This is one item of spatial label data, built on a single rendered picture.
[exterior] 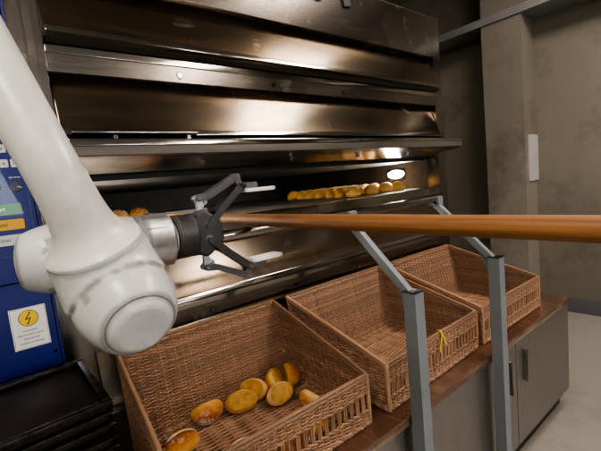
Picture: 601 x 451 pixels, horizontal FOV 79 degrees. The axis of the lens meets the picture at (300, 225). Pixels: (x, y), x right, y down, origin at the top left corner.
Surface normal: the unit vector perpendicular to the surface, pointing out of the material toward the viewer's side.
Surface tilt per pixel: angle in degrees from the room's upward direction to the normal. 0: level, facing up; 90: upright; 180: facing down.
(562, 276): 90
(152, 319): 114
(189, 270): 70
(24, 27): 90
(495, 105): 90
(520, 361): 90
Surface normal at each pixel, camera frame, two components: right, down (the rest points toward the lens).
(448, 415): 0.61, 0.03
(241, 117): 0.54, -0.32
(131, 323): 0.67, 0.44
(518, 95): -0.75, 0.15
